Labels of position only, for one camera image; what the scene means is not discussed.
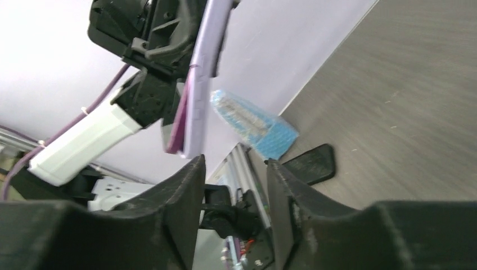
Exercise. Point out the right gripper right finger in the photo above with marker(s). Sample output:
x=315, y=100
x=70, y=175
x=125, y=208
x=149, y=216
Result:
x=313, y=231

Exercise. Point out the black phone bare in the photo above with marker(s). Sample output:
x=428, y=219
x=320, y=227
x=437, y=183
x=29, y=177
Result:
x=314, y=166

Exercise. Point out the phone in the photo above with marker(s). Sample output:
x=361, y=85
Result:
x=174, y=134

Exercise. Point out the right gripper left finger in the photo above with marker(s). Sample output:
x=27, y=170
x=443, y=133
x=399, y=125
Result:
x=157, y=229

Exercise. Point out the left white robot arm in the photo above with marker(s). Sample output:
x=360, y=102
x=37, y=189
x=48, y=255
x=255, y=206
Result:
x=141, y=101

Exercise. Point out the aluminium front rail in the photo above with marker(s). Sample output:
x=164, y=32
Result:
x=236, y=171

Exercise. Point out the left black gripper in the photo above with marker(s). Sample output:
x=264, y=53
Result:
x=156, y=35

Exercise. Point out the lilac phone case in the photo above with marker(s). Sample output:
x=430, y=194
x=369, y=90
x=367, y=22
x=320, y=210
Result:
x=202, y=69

